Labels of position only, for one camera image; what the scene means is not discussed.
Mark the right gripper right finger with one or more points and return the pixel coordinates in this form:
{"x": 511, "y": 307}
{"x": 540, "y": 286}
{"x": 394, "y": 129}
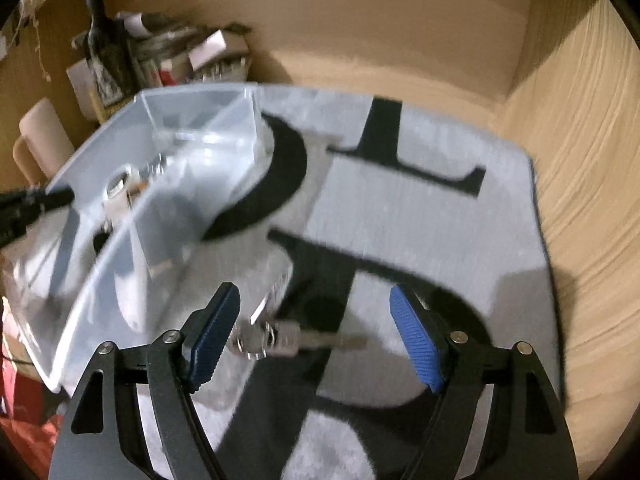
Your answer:
{"x": 526, "y": 435}

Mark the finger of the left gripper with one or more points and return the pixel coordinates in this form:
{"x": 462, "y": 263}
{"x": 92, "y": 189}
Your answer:
{"x": 22, "y": 208}

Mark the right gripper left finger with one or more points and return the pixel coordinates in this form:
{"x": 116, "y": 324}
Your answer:
{"x": 102, "y": 435}

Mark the white handheld massager device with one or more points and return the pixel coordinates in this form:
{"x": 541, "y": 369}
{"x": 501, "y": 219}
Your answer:
{"x": 121, "y": 191}

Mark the white power plug adapter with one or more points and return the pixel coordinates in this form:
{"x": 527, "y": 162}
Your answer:
{"x": 154, "y": 168}

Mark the clear plastic storage bin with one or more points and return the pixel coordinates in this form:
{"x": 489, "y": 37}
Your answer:
{"x": 72, "y": 282}

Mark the keys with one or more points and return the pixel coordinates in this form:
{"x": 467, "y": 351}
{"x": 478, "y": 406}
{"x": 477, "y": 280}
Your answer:
{"x": 261, "y": 336}

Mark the cream insulated mug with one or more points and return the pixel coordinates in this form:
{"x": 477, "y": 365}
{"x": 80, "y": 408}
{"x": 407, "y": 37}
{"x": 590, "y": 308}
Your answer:
{"x": 43, "y": 146}

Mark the handwritten white paper note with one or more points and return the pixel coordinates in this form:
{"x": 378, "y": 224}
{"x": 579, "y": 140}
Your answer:
{"x": 81, "y": 81}

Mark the dark wine bottle elephant label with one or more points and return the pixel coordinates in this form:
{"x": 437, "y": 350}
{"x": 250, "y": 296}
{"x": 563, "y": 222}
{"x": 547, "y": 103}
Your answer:
{"x": 109, "y": 57}

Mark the stack of books and papers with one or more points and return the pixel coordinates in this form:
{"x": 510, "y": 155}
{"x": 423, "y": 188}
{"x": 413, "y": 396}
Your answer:
{"x": 166, "y": 52}

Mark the grey mat with black letters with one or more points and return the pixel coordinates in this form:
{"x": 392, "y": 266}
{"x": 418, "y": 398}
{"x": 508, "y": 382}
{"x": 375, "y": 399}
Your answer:
{"x": 363, "y": 194}

